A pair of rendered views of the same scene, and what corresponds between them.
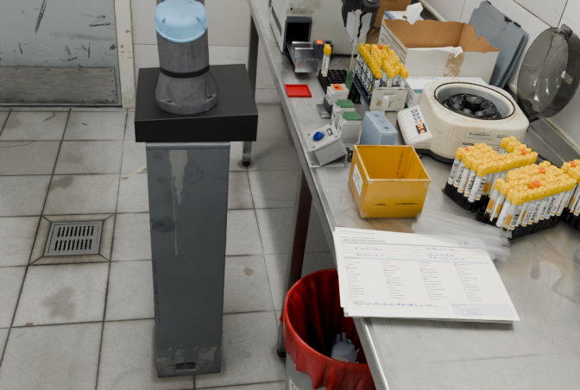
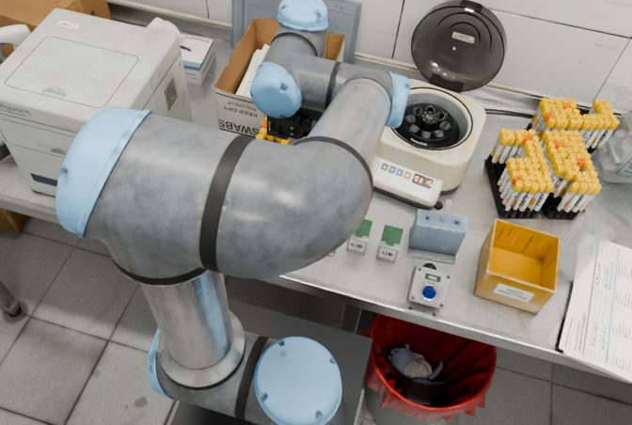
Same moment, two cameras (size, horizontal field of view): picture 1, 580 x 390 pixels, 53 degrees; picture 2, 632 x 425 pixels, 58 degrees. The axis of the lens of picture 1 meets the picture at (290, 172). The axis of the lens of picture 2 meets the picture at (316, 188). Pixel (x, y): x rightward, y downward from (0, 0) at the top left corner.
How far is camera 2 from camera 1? 130 cm
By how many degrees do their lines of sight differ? 49
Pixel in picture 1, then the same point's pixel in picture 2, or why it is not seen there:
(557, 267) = (616, 200)
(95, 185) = not seen: outside the picture
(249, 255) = not seen: hidden behind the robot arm
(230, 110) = (350, 368)
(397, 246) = (592, 306)
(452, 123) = (466, 161)
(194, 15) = (328, 363)
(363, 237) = (576, 329)
